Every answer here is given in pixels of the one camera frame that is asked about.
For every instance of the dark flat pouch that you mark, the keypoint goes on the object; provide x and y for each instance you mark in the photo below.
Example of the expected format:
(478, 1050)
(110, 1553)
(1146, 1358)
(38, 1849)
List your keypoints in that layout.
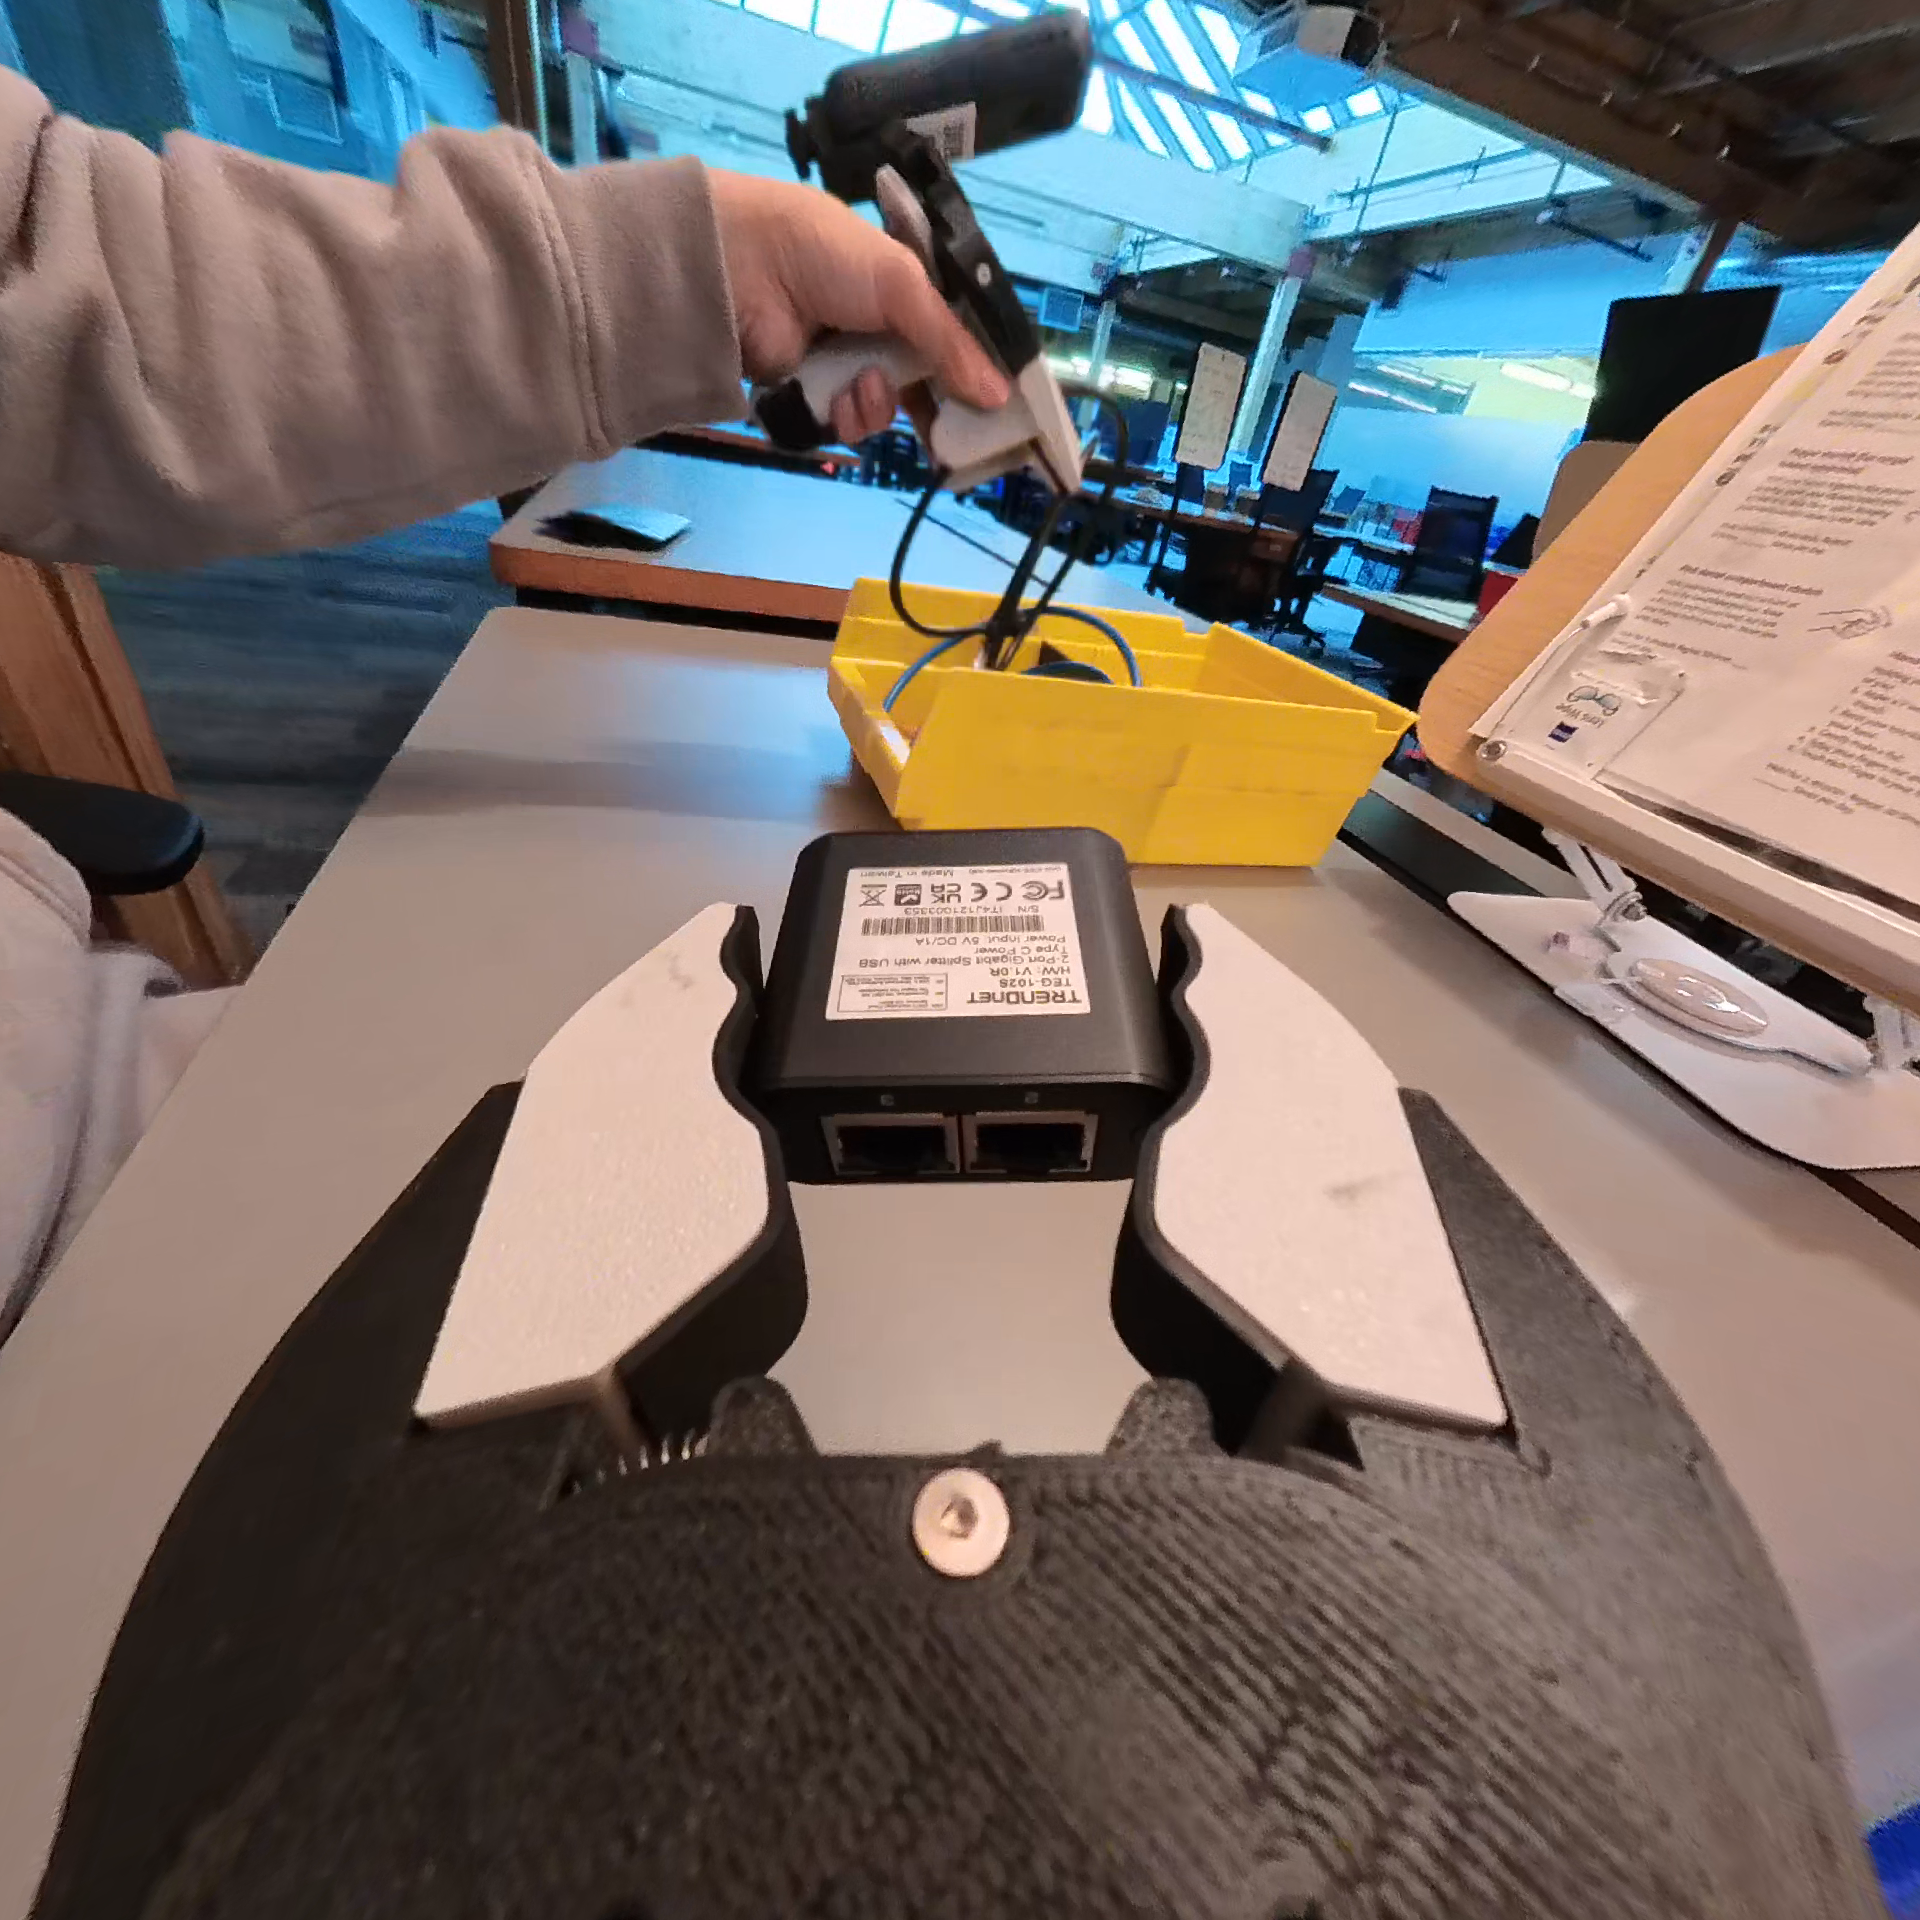
(612, 525)

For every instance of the grey background table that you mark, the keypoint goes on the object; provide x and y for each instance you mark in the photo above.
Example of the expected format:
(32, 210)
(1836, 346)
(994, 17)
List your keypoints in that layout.
(751, 525)

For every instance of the wooden book stand board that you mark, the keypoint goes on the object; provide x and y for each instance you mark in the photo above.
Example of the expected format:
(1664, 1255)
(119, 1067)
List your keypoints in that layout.
(1513, 632)

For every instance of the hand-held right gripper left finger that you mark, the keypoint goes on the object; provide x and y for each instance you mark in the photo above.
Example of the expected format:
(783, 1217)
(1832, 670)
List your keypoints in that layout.
(599, 1198)

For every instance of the printed instruction sheet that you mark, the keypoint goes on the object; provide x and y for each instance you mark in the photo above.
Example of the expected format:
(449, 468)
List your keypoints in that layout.
(1802, 572)

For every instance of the wooden cabinet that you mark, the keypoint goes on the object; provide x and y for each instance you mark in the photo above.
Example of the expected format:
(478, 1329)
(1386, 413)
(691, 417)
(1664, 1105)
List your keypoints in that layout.
(94, 677)

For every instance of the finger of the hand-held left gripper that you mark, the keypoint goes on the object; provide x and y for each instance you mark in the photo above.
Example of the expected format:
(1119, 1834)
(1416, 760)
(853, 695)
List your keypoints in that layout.
(994, 450)
(1056, 424)

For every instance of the person's left hand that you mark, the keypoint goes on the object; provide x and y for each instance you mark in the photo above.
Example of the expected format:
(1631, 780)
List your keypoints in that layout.
(829, 286)

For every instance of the clear plastic packet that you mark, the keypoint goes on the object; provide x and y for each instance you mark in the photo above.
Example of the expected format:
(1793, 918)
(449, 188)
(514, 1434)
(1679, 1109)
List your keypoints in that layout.
(1594, 697)

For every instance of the yellow plastic bin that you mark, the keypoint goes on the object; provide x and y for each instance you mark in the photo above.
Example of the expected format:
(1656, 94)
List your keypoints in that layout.
(1084, 760)

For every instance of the white book stand base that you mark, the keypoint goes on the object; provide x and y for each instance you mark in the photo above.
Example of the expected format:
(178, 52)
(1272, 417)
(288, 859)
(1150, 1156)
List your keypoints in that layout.
(1563, 959)

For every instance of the person's grey sweatshirt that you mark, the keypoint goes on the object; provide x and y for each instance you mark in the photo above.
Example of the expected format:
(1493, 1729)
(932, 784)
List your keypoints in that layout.
(78, 1050)

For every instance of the black monitor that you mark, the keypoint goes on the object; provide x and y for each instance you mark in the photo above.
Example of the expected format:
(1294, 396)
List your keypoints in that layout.
(1693, 360)

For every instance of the black network splitter box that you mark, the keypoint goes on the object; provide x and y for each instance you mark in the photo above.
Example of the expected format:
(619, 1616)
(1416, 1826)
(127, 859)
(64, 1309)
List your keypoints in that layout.
(809, 959)

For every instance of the black office chair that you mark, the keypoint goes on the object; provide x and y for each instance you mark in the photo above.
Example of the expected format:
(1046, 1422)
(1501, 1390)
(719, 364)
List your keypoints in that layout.
(1449, 540)

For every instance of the black chair armrest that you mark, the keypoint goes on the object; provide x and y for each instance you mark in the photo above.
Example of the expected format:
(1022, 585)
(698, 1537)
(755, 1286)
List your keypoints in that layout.
(94, 832)

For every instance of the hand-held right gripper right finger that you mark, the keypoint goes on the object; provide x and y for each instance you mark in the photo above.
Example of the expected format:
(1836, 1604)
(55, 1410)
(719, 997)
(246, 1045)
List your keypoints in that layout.
(1319, 1198)

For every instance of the person's left forearm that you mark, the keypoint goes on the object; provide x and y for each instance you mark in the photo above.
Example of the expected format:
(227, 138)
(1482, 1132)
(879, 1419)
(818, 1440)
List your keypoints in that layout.
(333, 331)

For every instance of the grey desk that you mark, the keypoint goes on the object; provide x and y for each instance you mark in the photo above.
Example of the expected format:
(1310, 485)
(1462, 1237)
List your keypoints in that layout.
(524, 780)

